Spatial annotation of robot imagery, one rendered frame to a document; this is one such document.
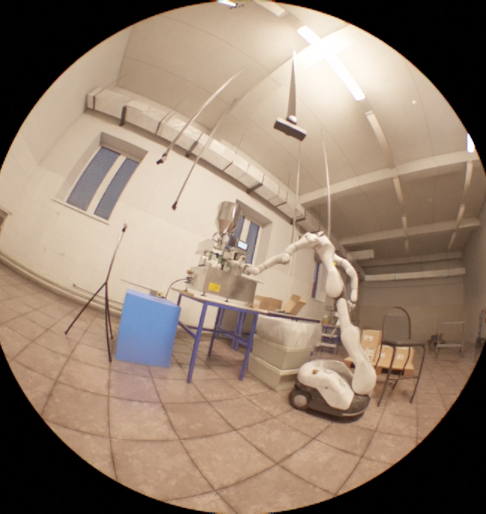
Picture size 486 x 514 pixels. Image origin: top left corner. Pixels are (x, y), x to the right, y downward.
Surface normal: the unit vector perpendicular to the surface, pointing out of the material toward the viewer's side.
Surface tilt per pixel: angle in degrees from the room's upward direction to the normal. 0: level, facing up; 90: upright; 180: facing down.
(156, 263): 90
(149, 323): 90
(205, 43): 180
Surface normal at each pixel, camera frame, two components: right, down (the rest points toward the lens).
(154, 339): 0.60, -0.09
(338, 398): -0.66, -0.34
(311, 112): -0.22, 0.94
